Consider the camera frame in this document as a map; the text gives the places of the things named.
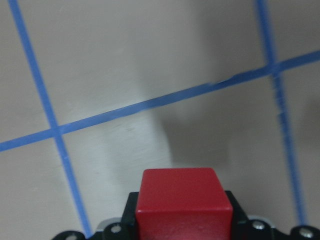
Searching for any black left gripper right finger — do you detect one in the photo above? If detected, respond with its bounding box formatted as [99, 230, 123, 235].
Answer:
[225, 190, 320, 240]

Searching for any red wooden block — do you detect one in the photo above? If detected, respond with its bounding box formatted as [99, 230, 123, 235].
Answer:
[135, 168, 233, 240]

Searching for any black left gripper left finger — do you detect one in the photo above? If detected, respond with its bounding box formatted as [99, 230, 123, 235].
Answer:
[52, 192, 139, 240]

